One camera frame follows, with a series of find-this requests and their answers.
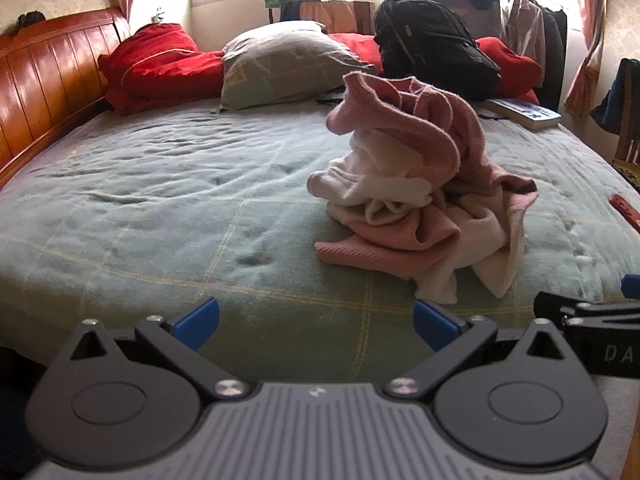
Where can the wooden headboard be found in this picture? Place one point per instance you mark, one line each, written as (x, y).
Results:
(45, 85)

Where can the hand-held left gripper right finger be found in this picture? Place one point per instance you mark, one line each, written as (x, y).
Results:
(432, 325)

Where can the brown cardboard box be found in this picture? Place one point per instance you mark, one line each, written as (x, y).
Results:
(340, 17)

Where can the grey pillow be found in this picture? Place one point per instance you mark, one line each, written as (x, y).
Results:
(285, 65)

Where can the blue and white book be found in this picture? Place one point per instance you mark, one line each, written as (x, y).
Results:
(525, 112)

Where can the black backpack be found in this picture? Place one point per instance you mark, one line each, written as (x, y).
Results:
(430, 45)

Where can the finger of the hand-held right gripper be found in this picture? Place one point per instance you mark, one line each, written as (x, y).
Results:
(632, 287)
(560, 307)

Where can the beige shirt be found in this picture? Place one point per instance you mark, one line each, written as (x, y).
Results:
(522, 30)

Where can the small dark cloth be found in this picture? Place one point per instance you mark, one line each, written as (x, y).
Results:
(31, 20)

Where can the pink and white sweater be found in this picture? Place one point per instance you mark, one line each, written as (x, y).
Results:
(420, 160)

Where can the small red object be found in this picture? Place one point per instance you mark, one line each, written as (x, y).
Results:
(625, 210)

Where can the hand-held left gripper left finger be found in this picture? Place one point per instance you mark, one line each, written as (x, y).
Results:
(197, 322)

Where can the dark blue cloth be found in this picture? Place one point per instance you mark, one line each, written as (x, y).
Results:
(620, 95)

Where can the black flat bag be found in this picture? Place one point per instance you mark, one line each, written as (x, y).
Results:
(330, 98)

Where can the red cushion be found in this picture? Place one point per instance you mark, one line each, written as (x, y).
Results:
(515, 72)

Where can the dark coat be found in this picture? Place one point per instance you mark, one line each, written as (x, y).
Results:
(555, 55)

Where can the green checked blanket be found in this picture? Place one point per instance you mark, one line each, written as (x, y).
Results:
(150, 210)

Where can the yellow chair cushion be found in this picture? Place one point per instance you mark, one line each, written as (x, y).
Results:
(627, 172)

